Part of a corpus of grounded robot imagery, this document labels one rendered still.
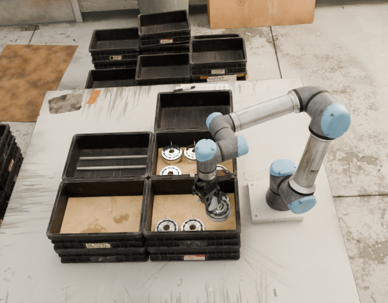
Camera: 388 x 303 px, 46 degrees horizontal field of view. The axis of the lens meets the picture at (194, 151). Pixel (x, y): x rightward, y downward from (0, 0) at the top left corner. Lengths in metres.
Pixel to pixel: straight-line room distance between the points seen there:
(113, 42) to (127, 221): 2.20
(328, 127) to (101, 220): 1.05
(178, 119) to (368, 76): 2.18
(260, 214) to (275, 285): 0.34
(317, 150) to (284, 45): 2.74
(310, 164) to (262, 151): 0.64
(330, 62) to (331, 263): 2.53
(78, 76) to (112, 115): 1.63
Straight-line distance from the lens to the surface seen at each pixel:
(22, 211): 2.44
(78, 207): 2.18
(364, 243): 3.06
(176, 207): 2.08
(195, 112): 2.51
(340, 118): 1.74
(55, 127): 2.80
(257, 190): 2.27
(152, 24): 3.90
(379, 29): 4.86
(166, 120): 2.48
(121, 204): 2.14
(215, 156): 1.62
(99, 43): 4.02
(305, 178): 1.92
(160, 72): 3.57
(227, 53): 3.52
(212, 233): 1.88
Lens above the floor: 2.50
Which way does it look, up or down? 46 degrees down
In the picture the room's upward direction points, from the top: 5 degrees counter-clockwise
